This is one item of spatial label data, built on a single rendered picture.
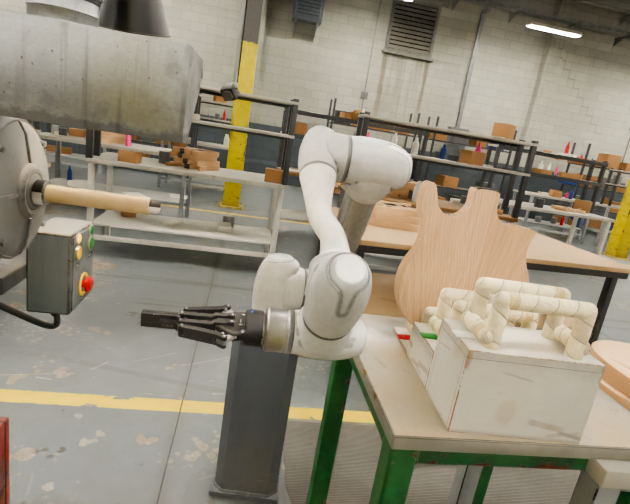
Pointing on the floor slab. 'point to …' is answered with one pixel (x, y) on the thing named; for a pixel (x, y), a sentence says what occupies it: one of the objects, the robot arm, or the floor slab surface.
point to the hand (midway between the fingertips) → (160, 319)
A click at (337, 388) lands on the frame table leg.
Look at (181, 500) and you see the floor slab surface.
